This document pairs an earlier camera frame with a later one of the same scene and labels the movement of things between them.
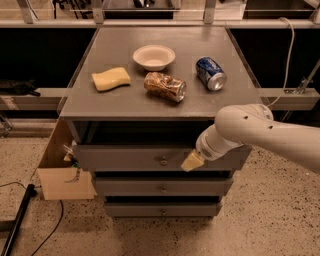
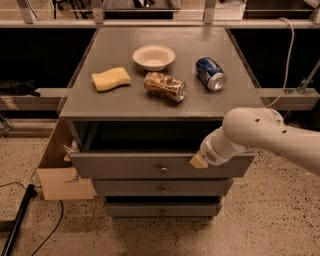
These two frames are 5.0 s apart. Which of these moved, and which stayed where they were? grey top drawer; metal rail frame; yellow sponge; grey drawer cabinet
Moved: grey top drawer
Stayed: grey drawer cabinet; metal rail frame; yellow sponge
